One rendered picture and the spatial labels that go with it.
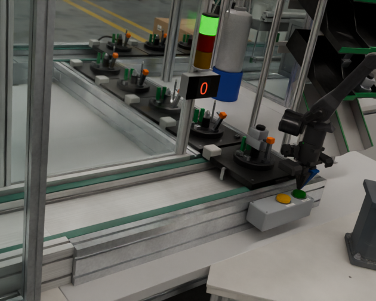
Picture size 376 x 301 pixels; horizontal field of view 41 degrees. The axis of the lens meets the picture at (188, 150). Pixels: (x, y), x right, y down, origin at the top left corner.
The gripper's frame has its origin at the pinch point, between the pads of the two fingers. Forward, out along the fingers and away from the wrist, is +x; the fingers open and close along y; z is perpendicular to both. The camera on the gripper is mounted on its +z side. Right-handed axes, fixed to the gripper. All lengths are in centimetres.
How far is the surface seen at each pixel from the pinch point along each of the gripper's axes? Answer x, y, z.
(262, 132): -6.6, -0.6, 19.2
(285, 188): 5.5, 0.3, 4.3
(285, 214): 7.9, 8.8, -4.0
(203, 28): -36, 20, 33
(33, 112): -29, 83, 0
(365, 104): 15, -147, 69
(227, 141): 4.9, -4.4, 36.5
